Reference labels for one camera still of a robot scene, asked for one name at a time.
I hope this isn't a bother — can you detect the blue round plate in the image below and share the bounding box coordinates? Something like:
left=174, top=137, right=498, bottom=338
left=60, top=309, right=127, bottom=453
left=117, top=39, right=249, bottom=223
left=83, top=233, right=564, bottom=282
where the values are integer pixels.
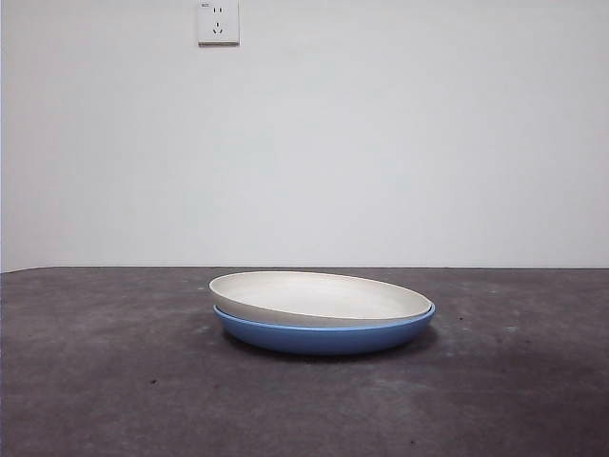
left=212, top=303, right=439, bottom=356

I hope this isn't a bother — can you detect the white round plate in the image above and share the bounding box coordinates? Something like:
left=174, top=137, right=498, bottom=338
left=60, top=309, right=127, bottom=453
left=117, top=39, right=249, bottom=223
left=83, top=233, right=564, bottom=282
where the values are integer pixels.
left=208, top=270, right=434, bottom=328

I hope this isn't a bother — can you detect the white wall socket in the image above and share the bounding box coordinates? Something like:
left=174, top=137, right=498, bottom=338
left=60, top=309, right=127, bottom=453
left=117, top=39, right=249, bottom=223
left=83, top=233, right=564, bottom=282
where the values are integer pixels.
left=198, top=0, right=241, bottom=48

